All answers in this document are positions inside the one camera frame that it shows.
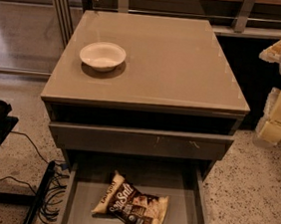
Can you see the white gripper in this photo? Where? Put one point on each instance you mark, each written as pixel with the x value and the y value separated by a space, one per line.
pixel 269 128

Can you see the brown chip bag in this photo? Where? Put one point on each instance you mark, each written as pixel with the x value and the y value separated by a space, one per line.
pixel 124 201

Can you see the grey drawer cabinet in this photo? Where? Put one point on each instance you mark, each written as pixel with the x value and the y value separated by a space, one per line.
pixel 175 77

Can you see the grey top drawer front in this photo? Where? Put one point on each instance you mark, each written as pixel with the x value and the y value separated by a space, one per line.
pixel 131 141

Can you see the open grey middle drawer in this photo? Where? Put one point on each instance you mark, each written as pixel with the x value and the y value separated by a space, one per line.
pixel 91 175

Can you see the white paper bowl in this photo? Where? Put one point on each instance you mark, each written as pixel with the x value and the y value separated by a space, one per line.
pixel 103 56

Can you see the metal railing frame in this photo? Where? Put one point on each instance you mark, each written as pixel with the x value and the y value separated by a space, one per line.
pixel 239 18

